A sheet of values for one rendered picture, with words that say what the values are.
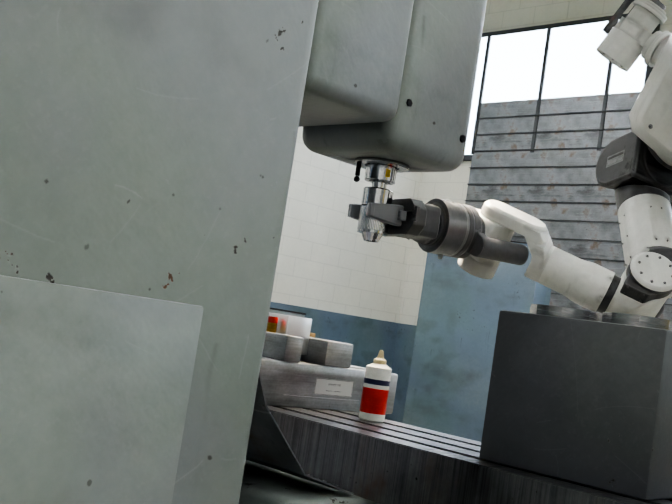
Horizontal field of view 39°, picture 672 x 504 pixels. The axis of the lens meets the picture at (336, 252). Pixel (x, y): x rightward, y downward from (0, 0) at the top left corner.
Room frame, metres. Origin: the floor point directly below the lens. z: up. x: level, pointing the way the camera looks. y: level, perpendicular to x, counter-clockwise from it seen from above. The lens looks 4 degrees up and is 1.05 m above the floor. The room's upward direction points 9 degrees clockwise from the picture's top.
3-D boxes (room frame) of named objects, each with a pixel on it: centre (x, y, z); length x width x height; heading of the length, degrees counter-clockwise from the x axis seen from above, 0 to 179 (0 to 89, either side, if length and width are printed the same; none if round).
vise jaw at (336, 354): (1.62, 0.02, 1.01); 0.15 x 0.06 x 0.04; 43
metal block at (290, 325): (1.58, 0.06, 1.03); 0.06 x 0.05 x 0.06; 43
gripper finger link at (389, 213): (1.44, -0.07, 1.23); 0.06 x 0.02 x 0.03; 120
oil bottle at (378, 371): (1.49, -0.09, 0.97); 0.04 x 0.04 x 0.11
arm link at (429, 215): (1.51, -0.13, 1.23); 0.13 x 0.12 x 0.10; 30
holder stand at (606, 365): (1.17, -0.33, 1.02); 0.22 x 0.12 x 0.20; 46
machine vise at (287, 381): (1.60, 0.04, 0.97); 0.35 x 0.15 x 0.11; 133
